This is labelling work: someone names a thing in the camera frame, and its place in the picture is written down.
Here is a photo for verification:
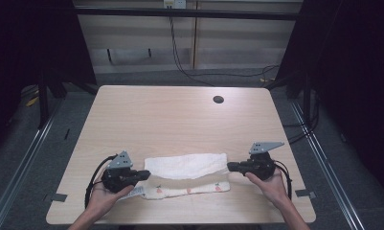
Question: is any person's right hand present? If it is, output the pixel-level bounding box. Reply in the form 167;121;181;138
244;167;292;210

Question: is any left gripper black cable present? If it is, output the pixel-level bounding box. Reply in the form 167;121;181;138
84;153;119;209

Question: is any white wall power outlet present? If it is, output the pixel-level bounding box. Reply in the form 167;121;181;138
163;0;188;10

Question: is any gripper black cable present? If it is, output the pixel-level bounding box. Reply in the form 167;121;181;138
273;159;293;201
84;153;119;209

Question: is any black horizontal frame bar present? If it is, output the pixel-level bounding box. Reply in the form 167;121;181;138
74;7;300;22

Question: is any yellow floor object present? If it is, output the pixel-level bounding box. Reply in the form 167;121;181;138
25;95;40;107

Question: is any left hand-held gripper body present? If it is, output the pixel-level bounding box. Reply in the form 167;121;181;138
100;150;140;194

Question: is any black metal stand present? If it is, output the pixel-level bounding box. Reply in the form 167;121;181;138
36;68;68;130

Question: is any person's left hand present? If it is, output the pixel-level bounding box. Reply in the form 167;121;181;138
87;173;135;219

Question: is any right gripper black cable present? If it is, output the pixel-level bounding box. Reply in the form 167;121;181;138
273;159;293;201

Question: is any aluminium floor rail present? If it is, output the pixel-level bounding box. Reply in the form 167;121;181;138
289;100;367;230
0;95;64;230

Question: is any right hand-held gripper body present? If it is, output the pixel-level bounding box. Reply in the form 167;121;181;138
239;141;285;181

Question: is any cream printed towel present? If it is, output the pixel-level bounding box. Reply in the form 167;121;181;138
118;152;232;202

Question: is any long black power cable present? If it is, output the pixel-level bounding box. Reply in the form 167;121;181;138
169;15;281;87

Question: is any bundle of black floor cables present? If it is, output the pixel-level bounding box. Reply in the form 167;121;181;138
281;90;321;146

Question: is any dark curtain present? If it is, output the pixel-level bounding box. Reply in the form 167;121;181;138
269;0;384;202
0;0;98;157

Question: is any grey tape strip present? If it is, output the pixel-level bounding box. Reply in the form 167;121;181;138
294;188;317;199
41;193;69;203

